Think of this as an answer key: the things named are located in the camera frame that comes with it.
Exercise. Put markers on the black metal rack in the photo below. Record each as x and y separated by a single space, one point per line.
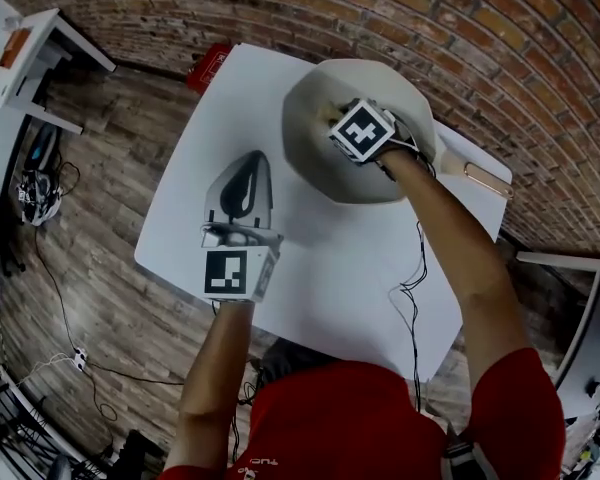
25 433

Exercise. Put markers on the person's red shirt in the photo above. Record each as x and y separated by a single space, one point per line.
350 418

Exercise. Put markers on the white power strip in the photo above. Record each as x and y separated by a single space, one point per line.
80 359

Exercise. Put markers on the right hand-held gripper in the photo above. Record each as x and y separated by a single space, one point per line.
362 133

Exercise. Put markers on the small white side table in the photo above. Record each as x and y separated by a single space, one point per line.
35 58

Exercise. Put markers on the red box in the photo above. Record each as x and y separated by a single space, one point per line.
207 68

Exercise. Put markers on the person's left forearm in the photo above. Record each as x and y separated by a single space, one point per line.
220 363

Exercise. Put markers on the person's right forearm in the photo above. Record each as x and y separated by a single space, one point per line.
460 263

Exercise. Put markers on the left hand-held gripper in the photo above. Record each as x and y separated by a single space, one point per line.
230 273

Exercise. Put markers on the orange box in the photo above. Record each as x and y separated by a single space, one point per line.
14 48

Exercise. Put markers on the white open cabinet frame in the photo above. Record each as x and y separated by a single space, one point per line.
587 318

